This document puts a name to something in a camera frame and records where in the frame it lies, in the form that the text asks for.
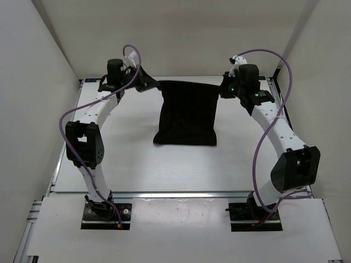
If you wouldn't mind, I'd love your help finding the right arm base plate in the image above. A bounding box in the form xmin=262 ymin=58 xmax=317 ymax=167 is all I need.
xmin=225 ymin=202 xmax=283 ymax=232

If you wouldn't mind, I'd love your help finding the aluminium table edge rail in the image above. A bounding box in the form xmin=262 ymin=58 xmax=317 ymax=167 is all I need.
xmin=43 ymin=190 xmax=313 ymax=201

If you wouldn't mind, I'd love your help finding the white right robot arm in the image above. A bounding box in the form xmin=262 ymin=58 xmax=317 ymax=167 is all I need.
xmin=220 ymin=56 xmax=320 ymax=219

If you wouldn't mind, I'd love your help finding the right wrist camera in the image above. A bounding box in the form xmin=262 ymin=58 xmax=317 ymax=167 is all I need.
xmin=228 ymin=55 xmax=247 ymax=77

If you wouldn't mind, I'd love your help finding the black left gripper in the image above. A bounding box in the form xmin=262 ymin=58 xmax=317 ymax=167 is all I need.
xmin=119 ymin=65 xmax=160 ymax=93

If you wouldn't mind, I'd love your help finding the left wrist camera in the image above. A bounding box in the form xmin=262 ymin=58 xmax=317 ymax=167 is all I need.
xmin=125 ymin=51 xmax=138 ymax=68

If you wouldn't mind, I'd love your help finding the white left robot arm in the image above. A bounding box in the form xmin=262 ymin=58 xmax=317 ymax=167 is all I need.
xmin=65 ymin=58 xmax=158 ymax=220

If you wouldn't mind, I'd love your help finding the black skirt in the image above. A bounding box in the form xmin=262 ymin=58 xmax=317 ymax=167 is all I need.
xmin=153 ymin=80 xmax=219 ymax=147

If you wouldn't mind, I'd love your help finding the blue left corner label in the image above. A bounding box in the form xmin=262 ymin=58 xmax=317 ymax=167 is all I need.
xmin=84 ymin=78 xmax=100 ymax=83

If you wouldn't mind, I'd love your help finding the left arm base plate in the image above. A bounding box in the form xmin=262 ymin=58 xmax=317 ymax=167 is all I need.
xmin=81 ymin=203 xmax=132 ymax=230

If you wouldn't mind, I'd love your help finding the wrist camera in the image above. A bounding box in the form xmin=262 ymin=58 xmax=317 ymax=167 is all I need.
xmin=125 ymin=51 xmax=138 ymax=68
xmin=228 ymin=55 xmax=247 ymax=77

